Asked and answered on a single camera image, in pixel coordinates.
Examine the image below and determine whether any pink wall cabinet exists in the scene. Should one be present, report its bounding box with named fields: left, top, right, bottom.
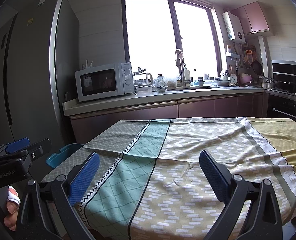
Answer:
left=231, top=2, right=270, bottom=35

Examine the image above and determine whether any built-in black oven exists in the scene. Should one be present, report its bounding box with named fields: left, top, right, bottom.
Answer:
left=266, top=60, right=296, bottom=122

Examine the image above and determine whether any silver refrigerator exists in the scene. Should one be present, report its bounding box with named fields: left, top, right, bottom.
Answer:
left=0, top=0, right=79, bottom=151

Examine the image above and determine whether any kitchen counter with cabinets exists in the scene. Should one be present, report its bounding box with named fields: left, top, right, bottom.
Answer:
left=63, top=87, right=268, bottom=144

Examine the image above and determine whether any white microwave oven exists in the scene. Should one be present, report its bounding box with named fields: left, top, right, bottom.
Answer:
left=75, top=62, right=134, bottom=102

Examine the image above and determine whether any white water heater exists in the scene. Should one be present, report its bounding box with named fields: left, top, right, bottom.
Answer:
left=222, top=11, right=246, bottom=44

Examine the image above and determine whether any blue white ceramic bowl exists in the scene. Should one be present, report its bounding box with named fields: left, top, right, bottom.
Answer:
left=156, top=86, right=167, bottom=93

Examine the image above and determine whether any patterned tablecloth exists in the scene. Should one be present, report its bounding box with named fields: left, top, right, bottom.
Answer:
left=43, top=117, right=296, bottom=239

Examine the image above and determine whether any person left hand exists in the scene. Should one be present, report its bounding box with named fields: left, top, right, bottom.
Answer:
left=4, top=186, right=20, bottom=231

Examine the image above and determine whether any blue trash bin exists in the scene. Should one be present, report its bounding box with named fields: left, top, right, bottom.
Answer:
left=46, top=144, right=83, bottom=169

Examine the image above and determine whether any black frying pan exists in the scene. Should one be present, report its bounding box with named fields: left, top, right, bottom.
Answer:
left=252, top=54, right=264, bottom=76

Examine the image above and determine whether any kitchen faucet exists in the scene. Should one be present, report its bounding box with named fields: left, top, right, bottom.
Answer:
left=175, top=48, right=186, bottom=88

